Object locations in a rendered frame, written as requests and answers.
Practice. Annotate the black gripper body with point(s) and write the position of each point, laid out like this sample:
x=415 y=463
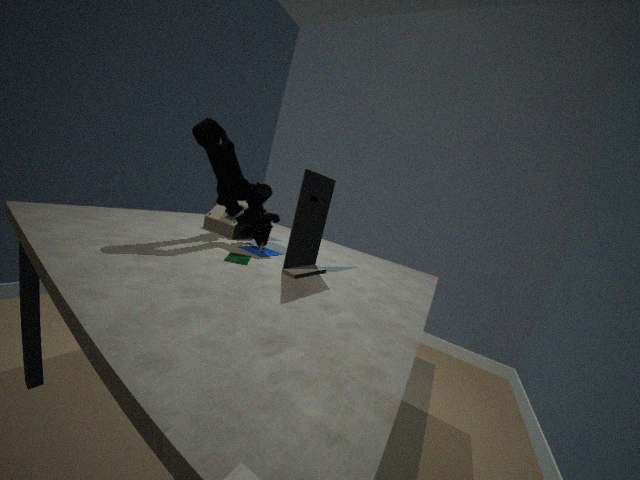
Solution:
x=264 y=219

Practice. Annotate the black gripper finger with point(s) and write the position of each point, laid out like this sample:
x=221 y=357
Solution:
x=264 y=232
x=256 y=236

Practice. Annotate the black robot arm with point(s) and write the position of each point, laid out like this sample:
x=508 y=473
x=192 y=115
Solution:
x=231 y=187

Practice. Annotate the blue square mat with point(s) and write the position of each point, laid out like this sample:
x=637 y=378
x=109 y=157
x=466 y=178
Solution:
x=256 y=250

